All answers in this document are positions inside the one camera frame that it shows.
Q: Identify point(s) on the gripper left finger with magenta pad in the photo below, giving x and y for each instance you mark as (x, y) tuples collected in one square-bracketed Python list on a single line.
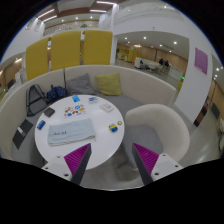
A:
[(72, 166)]

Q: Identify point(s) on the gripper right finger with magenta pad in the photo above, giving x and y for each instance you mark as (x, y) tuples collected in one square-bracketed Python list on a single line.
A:
[(153, 166)]

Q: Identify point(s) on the light blue folded towel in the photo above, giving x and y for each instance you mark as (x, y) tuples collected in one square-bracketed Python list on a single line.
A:
[(70, 132)]

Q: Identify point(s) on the white round armchair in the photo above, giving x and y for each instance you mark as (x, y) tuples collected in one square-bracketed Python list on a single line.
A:
[(158, 128)]

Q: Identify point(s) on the small blue box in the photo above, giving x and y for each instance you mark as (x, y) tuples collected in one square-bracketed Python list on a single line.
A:
[(41, 124)]

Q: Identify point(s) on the small round yellow badge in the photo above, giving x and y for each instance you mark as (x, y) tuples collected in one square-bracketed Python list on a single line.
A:
[(119, 122)]

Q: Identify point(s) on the colourful sticker sheet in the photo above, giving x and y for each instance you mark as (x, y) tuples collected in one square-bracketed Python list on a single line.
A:
[(74, 110)]

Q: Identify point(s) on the round white table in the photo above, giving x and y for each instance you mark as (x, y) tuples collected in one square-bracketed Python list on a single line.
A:
[(103, 145)]

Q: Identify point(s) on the blue yellow small object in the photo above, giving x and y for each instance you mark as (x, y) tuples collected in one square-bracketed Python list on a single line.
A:
[(113, 128)]

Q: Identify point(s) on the black wallet on table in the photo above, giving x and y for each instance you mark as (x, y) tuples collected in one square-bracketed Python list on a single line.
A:
[(49, 112)]

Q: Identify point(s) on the black laptop on sofa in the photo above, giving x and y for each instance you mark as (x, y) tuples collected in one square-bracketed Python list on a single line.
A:
[(23, 134)]

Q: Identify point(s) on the blue card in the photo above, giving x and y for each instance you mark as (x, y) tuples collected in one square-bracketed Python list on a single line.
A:
[(76, 98)]

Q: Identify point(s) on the blue white small packet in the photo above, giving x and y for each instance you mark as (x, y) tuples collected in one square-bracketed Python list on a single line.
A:
[(93, 99)]

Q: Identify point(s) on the grey black backpack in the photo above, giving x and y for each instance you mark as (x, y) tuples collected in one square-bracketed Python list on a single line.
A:
[(35, 100)]

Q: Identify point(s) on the dark blue bag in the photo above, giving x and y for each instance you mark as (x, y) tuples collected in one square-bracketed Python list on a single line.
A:
[(56, 93)]

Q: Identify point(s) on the grey cushion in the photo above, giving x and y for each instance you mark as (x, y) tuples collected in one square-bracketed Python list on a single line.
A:
[(80, 85)]

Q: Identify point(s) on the yellow-green cushion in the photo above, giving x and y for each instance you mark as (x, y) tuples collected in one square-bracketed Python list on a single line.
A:
[(109, 84)]

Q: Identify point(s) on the white reception counter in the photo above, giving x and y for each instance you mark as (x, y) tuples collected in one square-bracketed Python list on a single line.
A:
[(142, 63)]

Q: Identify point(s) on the left yellow acoustic panel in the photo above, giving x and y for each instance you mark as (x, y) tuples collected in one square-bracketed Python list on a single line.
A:
[(37, 58)]

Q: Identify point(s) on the yellow acoustic panel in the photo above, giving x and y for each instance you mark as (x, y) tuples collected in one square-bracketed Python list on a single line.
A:
[(37, 58), (65, 50), (97, 47)]

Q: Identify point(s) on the middle yellow acoustic panel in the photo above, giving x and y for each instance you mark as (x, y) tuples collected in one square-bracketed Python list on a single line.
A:
[(65, 50)]

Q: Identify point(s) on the right yellow acoustic panel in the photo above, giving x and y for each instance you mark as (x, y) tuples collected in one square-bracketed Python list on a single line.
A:
[(97, 47)]

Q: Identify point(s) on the purple wall poster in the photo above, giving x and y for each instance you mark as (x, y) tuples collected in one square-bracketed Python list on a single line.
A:
[(201, 61)]

